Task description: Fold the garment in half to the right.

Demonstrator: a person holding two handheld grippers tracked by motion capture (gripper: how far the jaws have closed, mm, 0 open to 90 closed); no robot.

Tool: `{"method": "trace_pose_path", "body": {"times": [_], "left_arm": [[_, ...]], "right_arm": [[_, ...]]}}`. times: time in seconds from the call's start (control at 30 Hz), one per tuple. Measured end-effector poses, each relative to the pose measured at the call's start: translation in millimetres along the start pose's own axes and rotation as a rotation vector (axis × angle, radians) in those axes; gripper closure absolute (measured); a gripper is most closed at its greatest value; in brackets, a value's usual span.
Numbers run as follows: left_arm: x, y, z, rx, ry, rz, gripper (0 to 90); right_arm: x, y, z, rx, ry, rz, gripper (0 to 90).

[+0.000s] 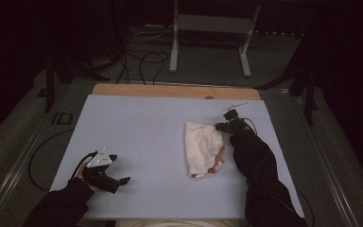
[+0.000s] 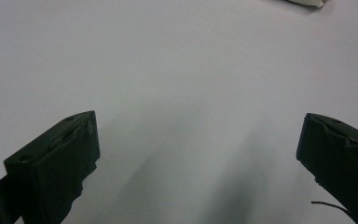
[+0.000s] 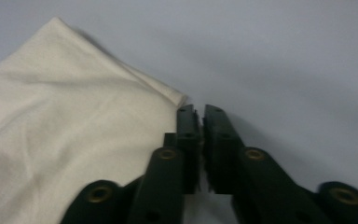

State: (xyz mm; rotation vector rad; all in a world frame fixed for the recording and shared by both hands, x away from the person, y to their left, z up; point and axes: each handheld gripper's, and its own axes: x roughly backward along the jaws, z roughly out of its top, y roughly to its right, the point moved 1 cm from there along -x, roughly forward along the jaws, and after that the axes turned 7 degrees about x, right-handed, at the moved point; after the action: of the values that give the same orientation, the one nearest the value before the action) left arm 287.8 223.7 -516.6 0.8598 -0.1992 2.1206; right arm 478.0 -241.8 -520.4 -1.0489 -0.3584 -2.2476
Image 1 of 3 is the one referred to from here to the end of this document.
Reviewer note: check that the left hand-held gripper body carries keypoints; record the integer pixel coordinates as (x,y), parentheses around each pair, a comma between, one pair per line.
(99,176)

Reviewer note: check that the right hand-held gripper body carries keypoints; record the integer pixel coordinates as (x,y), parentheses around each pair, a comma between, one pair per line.
(234,124)

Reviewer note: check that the white baby bodysuit tan trim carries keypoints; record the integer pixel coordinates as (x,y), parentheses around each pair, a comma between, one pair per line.
(201,148)

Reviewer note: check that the person's right hand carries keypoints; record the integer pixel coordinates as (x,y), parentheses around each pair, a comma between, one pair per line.
(228,134)

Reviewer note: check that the person's left hand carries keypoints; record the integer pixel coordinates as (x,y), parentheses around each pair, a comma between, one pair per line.
(82,172)

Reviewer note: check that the black tripod stand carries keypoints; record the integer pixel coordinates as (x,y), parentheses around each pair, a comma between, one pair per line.
(50,82)
(308,94)

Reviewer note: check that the grey metal stand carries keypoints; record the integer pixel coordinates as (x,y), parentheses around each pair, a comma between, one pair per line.
(214,23)

